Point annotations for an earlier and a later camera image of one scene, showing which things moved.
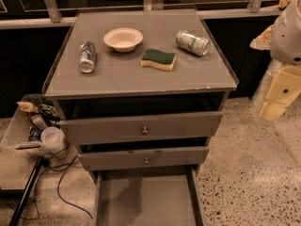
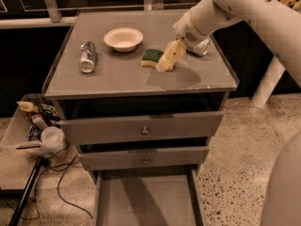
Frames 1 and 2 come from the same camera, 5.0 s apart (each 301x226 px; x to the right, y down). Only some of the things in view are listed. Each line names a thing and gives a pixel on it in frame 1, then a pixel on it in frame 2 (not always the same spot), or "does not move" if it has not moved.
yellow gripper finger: x=285 y=87 to x=185 y=31
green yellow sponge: x=151 y=57 does not move
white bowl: x=123 y=40 does not move
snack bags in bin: x=40 y=115 does not move
